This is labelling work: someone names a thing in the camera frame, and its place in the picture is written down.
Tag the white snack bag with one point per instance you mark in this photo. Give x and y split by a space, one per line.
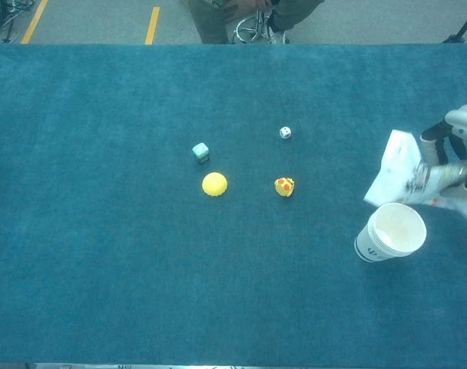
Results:
395 169

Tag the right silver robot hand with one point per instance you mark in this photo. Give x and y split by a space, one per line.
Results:
466 119

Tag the long yellow floor tape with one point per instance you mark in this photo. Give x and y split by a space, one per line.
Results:
34 21

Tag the black tripod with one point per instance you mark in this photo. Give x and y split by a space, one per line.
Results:
462 28

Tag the teal carpet table cover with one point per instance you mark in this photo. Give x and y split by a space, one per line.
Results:
103 250

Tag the chrome stool base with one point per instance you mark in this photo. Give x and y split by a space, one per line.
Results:
250 30

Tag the short yellow floor tape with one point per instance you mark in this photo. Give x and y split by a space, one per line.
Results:
152 25

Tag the white die black dots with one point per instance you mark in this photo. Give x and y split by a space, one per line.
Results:
285 133

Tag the person in olive trousers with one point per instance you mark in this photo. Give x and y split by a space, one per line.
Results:
210 23

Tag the pale green die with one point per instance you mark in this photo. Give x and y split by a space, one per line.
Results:
201 151

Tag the white paper cup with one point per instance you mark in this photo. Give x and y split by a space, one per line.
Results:
395 230

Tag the yellow dome cap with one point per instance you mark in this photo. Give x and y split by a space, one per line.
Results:
214 184

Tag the metal frame clutter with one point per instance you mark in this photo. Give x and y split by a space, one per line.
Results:
5 17

